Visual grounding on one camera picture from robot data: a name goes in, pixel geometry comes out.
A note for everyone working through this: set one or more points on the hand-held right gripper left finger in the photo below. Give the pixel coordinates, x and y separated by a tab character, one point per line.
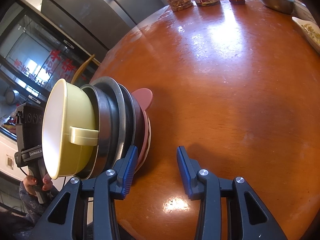
128	172

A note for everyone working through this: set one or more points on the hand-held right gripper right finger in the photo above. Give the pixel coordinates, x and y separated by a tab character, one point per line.
185	172

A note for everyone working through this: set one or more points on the yellow shell-shaped plate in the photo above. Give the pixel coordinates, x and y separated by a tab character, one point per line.
149	135

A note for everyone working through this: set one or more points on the yellow enamel bowl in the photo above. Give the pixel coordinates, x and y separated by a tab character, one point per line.
75	115

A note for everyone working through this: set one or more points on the shallow stainless steel plate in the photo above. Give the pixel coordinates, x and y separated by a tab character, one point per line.
131	120

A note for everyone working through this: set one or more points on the medium stainless steel bowl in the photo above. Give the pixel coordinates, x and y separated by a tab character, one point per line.
107	120

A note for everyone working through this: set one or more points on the large stainless steel bowl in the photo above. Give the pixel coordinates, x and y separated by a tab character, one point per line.
121	110

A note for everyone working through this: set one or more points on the pink plastic plate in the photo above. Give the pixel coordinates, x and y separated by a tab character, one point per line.
143	97

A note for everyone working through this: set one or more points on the person's left forearm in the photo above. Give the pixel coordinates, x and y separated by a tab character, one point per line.
27	205

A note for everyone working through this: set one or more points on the person's left hand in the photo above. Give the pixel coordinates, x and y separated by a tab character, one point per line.
47	182

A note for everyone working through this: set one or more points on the yellow chair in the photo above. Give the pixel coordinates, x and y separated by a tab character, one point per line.
83	66

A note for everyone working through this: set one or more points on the grey refrigerator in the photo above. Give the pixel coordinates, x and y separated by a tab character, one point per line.
87	10

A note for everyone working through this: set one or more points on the white dish with food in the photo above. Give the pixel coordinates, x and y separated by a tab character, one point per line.
308	31

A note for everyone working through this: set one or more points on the small stainless steel bowl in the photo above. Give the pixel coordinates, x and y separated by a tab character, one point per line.
273	1

